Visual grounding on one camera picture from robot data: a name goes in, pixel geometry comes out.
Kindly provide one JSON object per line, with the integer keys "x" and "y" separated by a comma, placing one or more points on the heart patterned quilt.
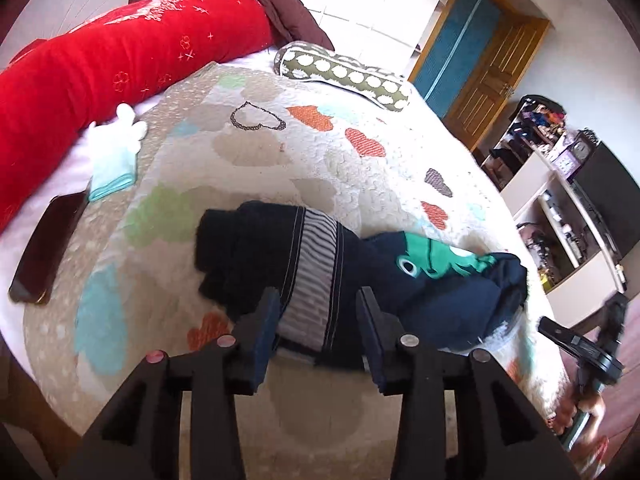
{"x": 280, "y": 170}

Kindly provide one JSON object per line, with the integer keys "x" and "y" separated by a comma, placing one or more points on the dark smartphone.
{"x": 47, "y": 247}

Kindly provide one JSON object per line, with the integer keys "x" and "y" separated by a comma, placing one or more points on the red long pillow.
{"x": 110, "y": 70}

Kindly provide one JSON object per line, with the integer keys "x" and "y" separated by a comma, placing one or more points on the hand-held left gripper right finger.
{"x": 372, "y": 332}

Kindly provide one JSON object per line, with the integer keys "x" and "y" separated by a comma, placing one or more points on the small desk clock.
{"x": 580, "y": 149}

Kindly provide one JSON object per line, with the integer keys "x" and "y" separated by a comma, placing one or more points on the white and teal glove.
{"x": 116, "y": 155}

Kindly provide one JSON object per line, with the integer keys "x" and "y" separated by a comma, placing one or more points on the wooden door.
{"x": 492, "y": 85}

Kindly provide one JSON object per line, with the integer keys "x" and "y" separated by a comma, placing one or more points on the white shelf unit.
{"x": 560, "y": 210}

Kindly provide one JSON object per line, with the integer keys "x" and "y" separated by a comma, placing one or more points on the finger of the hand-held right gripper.
{"x": 560, "y": 334}

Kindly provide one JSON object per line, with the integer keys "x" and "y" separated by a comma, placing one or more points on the person's right hand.
{"x": 587, "y": 415}

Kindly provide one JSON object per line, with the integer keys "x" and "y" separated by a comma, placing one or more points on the black television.
{"x": 607, "y": 195}

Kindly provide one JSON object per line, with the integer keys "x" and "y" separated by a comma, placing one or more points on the green white patterned bolster pillow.
{"x": 345, "y": 75}

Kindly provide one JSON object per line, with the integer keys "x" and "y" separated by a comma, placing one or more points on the dark brown cloth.
{"x": 285, "y": 5}

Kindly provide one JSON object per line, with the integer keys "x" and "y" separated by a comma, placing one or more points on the blue door curtain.
{"x": 452, "y": 45}

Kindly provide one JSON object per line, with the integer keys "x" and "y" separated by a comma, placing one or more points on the navy pants with green print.
{"x": 350, "y": 270}

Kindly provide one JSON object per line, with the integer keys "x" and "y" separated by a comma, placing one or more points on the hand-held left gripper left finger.
{"x": 264, "y": 332}

